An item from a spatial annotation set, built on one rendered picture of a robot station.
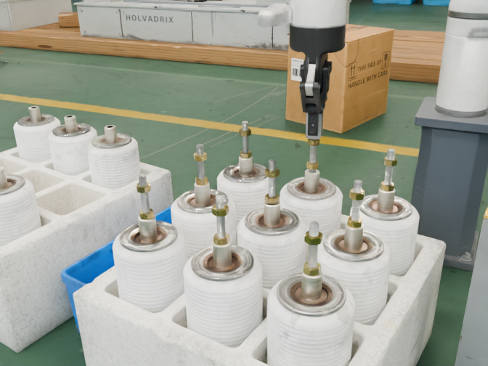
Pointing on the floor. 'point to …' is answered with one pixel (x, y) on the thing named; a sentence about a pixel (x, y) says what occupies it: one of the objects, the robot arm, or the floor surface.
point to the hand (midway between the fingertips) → (314, 124)
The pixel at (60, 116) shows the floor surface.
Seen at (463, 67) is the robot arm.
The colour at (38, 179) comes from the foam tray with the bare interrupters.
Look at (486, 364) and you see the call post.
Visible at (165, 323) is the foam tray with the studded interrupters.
